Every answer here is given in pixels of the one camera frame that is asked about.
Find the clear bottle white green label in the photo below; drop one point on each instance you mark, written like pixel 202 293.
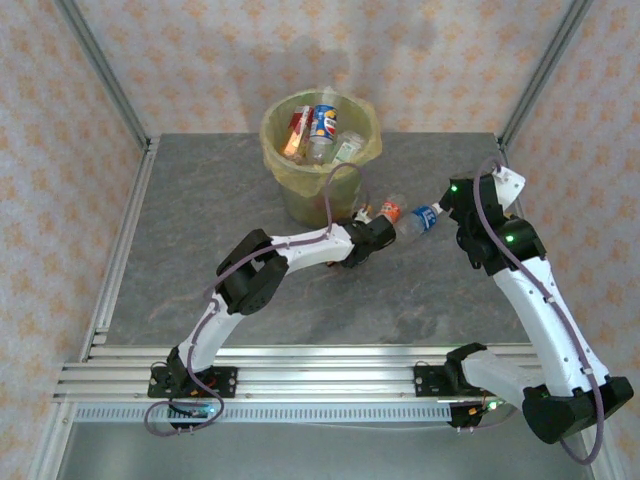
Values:
pixel 350 147

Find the cola bottle blue cap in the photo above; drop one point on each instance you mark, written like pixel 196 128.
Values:
pixel 325 125

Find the amber tea bottle red label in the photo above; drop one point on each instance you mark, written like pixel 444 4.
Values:
pixel 297 132

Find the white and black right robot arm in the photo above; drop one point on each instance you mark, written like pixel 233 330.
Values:
pixel 545 320

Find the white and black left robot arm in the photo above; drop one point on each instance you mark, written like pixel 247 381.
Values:
pixel 310 247

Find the green plastic bin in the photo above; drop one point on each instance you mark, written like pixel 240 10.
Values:
pixel 300 210

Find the yellow plastic bin liner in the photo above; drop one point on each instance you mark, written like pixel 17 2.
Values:
pixel 295 180

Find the clear bottle red orange label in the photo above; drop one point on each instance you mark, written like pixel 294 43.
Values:
pixel 391 209

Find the water bottle blue label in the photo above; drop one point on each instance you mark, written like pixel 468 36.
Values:
pixel 422 218

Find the small lit circuit board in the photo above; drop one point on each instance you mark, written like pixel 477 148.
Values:
pixel 195 411
pixel 487 407

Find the grey metal sheet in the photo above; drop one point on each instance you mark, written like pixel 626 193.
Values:
pixel 325 452

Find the aluminium table edge rail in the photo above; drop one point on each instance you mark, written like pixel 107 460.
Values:
pixel 134 200
pixel 507 152

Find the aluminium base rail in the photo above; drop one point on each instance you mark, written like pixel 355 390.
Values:
pixel 325 372

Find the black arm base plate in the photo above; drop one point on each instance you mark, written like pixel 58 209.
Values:
pixel 425 380
pixel 225 382

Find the aluminium frame post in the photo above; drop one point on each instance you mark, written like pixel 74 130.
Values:
pixel 100 70
pixel 545 75

